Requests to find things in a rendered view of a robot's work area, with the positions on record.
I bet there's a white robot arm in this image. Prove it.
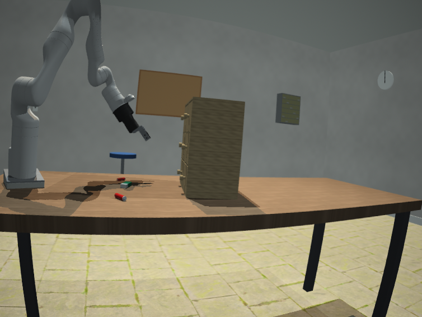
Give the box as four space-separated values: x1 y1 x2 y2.
8 0 120 179

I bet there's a small wooden chest of drawers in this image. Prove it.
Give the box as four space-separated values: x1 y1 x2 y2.
181 97 245 199

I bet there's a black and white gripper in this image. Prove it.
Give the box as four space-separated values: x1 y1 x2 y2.
108 94 151 141

